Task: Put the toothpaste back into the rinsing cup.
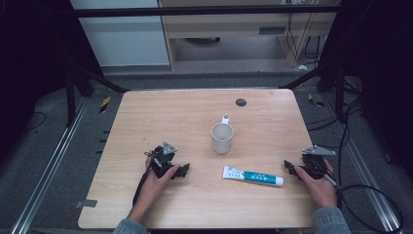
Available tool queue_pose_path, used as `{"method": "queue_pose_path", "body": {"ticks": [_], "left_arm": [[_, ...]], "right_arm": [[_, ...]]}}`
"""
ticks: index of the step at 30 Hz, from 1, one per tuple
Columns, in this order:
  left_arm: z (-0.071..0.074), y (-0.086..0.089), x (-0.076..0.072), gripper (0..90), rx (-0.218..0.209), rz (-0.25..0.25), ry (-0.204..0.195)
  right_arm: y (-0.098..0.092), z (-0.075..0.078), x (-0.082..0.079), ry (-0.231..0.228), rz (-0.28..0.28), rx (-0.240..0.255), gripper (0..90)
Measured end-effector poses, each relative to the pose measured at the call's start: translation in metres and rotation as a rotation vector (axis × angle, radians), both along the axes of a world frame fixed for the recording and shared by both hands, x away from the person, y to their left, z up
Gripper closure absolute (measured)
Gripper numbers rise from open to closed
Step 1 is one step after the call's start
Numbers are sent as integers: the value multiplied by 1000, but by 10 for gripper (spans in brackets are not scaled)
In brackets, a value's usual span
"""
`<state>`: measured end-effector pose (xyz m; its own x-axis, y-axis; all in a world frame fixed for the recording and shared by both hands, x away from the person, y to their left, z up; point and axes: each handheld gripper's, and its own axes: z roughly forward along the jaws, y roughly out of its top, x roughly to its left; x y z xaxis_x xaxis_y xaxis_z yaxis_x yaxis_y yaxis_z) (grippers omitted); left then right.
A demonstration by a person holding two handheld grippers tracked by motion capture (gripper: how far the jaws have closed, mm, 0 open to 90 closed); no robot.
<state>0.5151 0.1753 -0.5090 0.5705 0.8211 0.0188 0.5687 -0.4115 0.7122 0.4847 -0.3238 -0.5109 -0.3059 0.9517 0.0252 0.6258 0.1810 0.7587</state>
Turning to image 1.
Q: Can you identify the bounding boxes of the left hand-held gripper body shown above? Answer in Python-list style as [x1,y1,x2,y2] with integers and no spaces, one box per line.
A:
[143,140,179,178]

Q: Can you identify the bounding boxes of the person's right hand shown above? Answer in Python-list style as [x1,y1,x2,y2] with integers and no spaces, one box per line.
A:
[293,159,339,210]

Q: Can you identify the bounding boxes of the white cabinet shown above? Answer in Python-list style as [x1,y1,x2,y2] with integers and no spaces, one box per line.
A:
[69,0,171,68]

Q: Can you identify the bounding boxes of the black cables under desk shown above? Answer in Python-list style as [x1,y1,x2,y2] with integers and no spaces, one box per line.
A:
[285,12,322,67]

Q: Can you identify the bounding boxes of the white cup with handle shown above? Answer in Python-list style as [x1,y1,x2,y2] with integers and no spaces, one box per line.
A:
[210,113,235,155]

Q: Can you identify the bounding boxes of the black horizontal frame bar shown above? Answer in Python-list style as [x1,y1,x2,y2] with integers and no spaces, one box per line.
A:
[72,4,341,20]

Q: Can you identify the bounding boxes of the yellow and black tape strip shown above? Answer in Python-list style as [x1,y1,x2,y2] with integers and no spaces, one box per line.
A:
[307,93,326,108]
[98,96,112,114]

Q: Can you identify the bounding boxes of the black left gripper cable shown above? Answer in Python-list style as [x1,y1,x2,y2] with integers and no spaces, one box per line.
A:
[131,149,162,208]

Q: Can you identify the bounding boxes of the light wooden desk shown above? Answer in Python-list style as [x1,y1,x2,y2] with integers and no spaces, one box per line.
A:
[157,0,341,71]

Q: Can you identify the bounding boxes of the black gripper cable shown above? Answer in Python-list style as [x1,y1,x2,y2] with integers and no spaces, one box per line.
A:
[322,174,405,234]
[131,149,162,208]

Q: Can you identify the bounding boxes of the black curtain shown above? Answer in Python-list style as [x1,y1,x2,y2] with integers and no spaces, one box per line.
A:
[0,0,105,164]
[318,0,413,179]

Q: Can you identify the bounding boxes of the person's left hand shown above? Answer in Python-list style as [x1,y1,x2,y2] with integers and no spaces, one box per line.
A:
[128,155,180,225]

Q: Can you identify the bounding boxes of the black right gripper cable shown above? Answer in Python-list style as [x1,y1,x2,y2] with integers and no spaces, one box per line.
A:
[322,174,405,234]

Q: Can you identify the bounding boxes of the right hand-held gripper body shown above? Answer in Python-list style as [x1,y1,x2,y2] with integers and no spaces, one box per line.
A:
[301,144,337,180]

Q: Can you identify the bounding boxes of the white and teal toothpaste tube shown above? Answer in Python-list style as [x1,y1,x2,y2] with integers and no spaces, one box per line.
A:
[222,165,284,188]

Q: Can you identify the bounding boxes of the black metal stand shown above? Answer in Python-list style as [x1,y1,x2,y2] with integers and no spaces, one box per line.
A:
[278,58,347,125]
[63,63,131,129]

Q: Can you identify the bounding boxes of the bundle of black floor cables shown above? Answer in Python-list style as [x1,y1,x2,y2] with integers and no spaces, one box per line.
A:
[305,76,368,183]

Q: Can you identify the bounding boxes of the aluminium floor rail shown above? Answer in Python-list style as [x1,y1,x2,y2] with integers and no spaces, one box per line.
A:
[322,94,403,234]
[9,96,91,234]

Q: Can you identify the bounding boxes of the grey tape patch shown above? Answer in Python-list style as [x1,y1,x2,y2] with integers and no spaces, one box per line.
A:
[74,198,98,210]

